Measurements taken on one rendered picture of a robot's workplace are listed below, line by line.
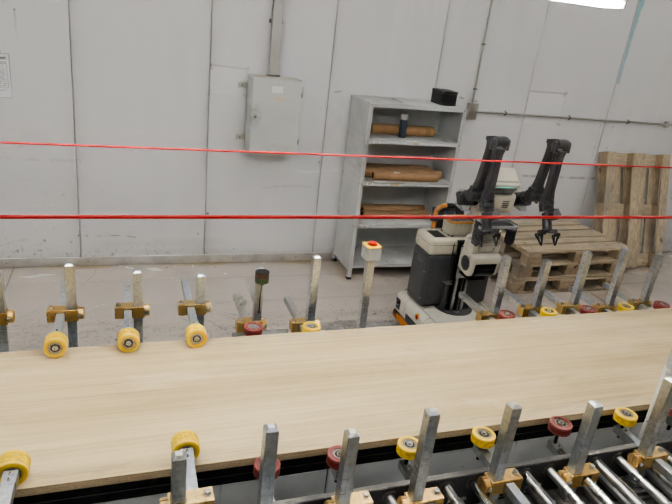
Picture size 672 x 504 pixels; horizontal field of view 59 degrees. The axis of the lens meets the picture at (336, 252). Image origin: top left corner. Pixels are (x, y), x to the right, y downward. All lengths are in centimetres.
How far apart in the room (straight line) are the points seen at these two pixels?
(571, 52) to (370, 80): 205
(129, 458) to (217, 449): 25
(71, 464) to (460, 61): 470
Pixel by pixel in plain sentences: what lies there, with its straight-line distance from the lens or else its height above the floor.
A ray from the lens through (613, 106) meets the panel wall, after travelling 684.
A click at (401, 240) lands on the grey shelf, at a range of 589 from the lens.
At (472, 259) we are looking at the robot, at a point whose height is 78.
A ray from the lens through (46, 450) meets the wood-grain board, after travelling 201.
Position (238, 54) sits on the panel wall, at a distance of 503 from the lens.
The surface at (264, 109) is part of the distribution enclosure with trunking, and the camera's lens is 488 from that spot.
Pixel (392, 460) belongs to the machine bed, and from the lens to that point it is 213.
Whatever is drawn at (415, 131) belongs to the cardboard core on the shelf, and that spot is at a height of 130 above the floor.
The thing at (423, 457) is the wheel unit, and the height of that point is 100.
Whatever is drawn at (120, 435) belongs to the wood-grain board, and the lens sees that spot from 202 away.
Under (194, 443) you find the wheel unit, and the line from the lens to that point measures 186.
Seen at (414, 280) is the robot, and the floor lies 44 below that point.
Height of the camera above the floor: 216
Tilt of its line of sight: 21 degrees down
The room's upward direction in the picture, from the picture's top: 7 degrees clockwise
